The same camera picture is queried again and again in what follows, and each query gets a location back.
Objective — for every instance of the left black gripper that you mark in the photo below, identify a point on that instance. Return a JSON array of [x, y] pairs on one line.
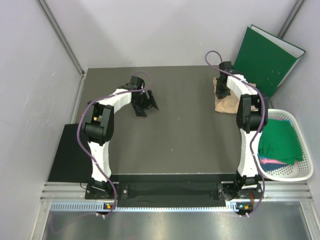
[[140, 112]]

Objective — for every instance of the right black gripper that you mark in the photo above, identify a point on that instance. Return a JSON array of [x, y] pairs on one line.
[[220, 94]]

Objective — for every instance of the beige t shirt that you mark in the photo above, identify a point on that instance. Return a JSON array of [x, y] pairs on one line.
[[230, 103]]

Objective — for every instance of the green ring binder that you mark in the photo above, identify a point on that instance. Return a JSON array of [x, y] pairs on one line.
[[266, 60]]

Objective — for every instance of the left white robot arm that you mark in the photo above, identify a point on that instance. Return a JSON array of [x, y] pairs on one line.
[[98, 128]]

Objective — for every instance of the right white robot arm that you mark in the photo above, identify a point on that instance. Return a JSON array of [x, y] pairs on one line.
[[251, 118]]

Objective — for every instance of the green t shirt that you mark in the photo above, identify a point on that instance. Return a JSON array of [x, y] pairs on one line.
[[279, 141]]

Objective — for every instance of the blue pink t shirt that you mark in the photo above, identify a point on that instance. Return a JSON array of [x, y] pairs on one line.
[[269, 164]]

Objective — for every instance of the white perforated laundry basket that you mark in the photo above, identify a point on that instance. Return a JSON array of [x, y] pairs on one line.
[[300, 171]]

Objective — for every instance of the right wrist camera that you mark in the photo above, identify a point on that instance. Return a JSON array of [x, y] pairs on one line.
[[226, 66]]

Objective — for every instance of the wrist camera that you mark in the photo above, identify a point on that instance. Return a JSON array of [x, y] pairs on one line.
[[136, 83], [226, 66]]

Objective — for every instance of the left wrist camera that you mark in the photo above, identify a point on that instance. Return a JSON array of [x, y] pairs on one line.
[[136, 83]]

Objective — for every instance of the slotted grey cable duct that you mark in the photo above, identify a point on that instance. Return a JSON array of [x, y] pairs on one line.
[[105, 207]]

